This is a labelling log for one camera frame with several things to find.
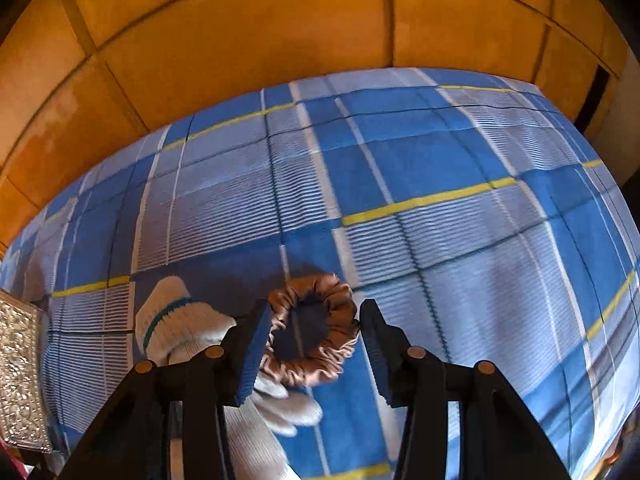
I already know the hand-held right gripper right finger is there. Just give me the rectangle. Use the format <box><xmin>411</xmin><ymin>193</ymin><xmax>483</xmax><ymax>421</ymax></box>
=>
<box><xmin>359</xmin><ymin>299</ymin><xmax>574</xmax><ymax>480</ymax></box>

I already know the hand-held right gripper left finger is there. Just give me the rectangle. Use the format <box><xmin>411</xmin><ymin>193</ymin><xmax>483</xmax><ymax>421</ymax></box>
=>
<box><xmin>59</xmin><ymin>299</ymin><xmax>274</xmax><ymax>480</ymax></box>

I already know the white sock with green stripe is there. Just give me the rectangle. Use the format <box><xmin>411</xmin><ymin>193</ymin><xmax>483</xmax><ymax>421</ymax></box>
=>
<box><xmin>134</xmin><ymin>275</ymin><xmax>325</xmax><ymax>437</ymax></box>

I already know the brown scrunchie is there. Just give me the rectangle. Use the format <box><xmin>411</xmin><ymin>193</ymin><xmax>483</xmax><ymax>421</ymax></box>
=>
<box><xmin>257</xmin><ymin>273</ymin><xmax>362</xmax><ymax>388</ymax></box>

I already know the white knit glove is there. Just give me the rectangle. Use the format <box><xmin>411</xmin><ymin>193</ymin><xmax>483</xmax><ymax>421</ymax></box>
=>
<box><xmin>170</xmin><ymin>402</ymin><xmax>292</xmax><ymax>480</ymax></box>

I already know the blue plaid bed sheet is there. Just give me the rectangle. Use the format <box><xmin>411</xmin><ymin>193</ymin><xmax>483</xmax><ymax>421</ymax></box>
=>
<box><xmin>0</xmin><ymin>67</ymin><xmax>640</xmax><ymax>480</ymax></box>

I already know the wicker basket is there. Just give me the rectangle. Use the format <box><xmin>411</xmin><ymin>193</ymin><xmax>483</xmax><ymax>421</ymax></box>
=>
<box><xmin>0</xmin><ymin>287</ymin><xmax>54</xmax><ymax>454</ymax></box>

